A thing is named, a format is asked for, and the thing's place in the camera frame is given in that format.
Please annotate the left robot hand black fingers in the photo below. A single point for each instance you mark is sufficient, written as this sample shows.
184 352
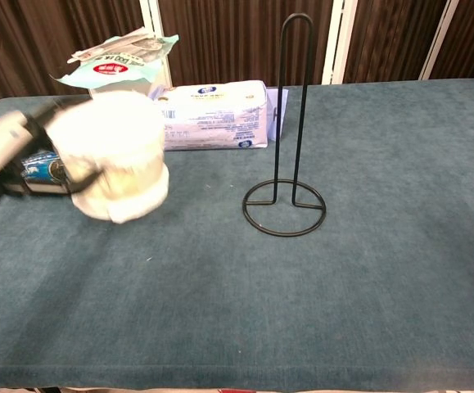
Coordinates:
7 139

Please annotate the white toilet paper roll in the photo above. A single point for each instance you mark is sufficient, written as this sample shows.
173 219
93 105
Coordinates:
114 155

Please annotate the blue cookie box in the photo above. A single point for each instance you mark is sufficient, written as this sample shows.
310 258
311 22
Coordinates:
42 174

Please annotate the small white printed packet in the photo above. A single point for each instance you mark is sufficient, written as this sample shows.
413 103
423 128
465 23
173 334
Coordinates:
109 47

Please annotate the teal cleaning cloth bag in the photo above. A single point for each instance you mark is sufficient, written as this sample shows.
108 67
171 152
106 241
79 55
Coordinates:
130 67

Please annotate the white tissue pack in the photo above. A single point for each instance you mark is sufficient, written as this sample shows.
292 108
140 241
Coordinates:
216 116

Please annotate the teal table cloth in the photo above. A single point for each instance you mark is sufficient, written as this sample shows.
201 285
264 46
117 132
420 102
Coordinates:
302 286

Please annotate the white partition frame post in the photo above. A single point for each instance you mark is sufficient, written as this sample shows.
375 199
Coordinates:
339 41
156 24
441 39

